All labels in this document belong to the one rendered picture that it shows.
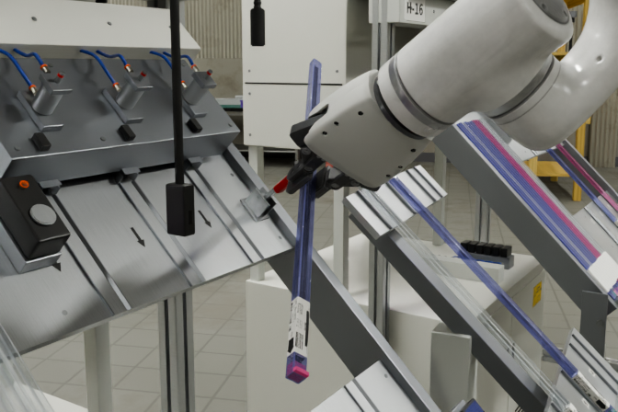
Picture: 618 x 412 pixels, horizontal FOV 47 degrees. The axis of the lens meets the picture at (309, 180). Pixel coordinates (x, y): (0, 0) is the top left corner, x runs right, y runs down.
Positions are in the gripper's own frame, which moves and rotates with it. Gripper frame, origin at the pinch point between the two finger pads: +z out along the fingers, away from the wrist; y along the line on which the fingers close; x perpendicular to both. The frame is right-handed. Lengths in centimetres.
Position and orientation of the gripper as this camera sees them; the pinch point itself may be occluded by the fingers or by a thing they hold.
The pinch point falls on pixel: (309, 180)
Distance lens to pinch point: 77.9
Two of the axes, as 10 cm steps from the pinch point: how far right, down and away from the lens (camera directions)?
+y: -7.9, -5.0, -3.7
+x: -1.5, 7.3, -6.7
